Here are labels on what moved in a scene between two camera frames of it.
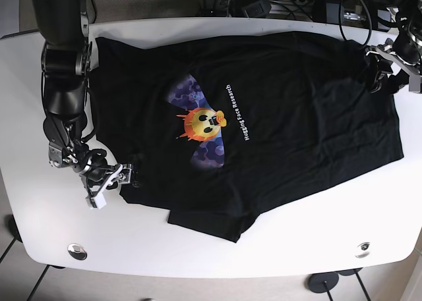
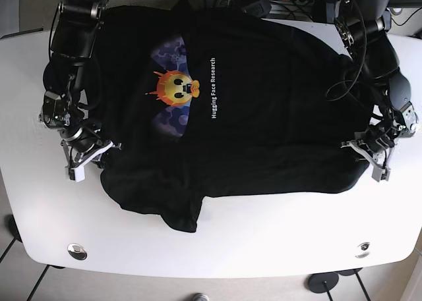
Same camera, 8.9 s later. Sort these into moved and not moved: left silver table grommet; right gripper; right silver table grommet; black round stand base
Moved: right gripper
Not moved: left silver table grommet; right silver table grommet; black round stand base
